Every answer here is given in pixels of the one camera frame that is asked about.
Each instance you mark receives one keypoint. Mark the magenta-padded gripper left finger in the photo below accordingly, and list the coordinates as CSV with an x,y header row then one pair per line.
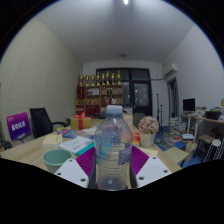
x,y
71,171

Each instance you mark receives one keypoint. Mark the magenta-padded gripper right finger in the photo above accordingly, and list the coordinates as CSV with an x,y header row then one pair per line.
x,y
152,169

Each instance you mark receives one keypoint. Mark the clear plastic water bottle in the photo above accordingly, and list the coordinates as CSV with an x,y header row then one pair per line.
x,y
112,150

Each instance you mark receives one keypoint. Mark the pale green cup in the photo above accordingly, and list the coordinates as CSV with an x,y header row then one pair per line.
x,y
55,159

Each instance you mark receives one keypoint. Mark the teal book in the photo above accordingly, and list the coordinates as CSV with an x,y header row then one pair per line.
x,y
86,150

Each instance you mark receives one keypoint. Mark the white book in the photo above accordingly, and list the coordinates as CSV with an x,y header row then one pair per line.
x,y
75,144

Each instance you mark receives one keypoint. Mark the pale yellow book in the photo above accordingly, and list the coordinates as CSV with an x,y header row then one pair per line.
x,y
52,140

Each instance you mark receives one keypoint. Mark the pink flowers in white pot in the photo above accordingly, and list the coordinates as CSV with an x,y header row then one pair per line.
x,y
148,128

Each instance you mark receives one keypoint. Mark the pile of books on floor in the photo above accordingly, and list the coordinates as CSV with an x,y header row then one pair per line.
x,y
176,128

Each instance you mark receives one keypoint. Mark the yellow gift box red ribbon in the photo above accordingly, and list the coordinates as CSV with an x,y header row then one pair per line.
x,y
80,122

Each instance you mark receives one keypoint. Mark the grey armchair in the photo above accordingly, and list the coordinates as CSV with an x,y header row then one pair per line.
x,y
137,118

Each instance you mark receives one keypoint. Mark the small orange box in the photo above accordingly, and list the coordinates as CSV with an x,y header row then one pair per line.
x,y
128,120

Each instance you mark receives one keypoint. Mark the black microphone stand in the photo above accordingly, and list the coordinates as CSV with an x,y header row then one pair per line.
x,y
158,111

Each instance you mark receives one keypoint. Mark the black office chair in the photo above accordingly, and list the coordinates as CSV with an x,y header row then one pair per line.
x,y
40,121

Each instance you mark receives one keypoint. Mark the brown wooden stool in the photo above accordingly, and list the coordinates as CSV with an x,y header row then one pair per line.
x,y
205,138

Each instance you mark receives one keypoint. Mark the white round stool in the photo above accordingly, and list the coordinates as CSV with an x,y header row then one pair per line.
x,y
216,143

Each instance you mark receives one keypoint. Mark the purple sign board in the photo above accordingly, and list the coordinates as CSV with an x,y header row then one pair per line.
x,y
18,126

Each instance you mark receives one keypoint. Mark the long wooden side desk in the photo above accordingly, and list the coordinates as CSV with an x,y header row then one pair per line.
x,y
206,120

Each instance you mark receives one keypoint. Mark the black computer monitor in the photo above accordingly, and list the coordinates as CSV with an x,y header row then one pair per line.
x,y
189,104

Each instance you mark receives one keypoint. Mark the dark glass door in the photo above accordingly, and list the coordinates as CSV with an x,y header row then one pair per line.
x,y
140,93

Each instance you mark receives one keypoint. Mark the wooden shelf unit with trophies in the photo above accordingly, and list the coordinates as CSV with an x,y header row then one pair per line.
x,y
100,98

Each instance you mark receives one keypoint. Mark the black bin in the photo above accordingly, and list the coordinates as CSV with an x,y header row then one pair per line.
x,y
212,115

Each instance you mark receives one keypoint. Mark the white wall air conditioner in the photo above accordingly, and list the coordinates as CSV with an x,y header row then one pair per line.
x,y
170,70

